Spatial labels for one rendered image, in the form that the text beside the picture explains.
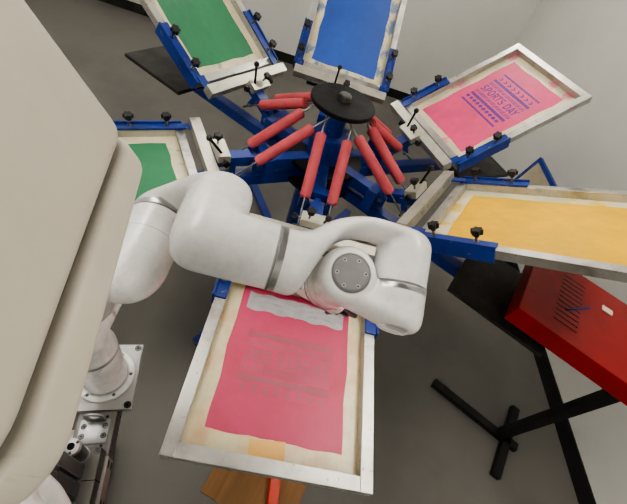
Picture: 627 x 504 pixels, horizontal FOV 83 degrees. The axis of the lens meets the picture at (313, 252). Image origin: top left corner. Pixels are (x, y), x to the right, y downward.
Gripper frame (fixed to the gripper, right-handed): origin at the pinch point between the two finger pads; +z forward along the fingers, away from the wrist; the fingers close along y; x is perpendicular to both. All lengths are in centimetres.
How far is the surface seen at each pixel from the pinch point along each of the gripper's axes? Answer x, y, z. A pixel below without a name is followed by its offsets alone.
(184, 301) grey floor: 15, 51, 167
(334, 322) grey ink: -7, -19, 60
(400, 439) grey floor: 20, -102, 143
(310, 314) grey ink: -5, -10, 61
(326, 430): 25, -29, 45
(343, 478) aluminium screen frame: 33, -37, 36
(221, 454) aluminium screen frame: 42, -4, 36
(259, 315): 5, 6, 59
